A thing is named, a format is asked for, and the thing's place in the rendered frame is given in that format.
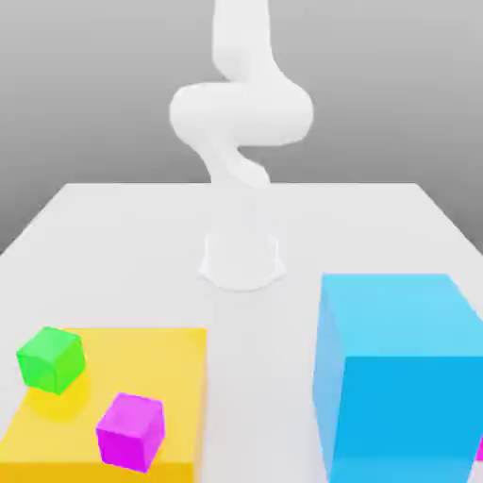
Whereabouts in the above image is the large yellow box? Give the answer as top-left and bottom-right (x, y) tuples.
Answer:
(0, 326), (208, 483)

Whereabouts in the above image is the small magenta cube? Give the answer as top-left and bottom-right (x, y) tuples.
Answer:
(94, 391), (167, 475)

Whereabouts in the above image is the large blue box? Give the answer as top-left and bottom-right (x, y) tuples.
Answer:
(311, 273), (483, 483)

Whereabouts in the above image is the small green cube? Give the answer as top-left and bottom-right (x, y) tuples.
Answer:
(15, 325), (87, 396)

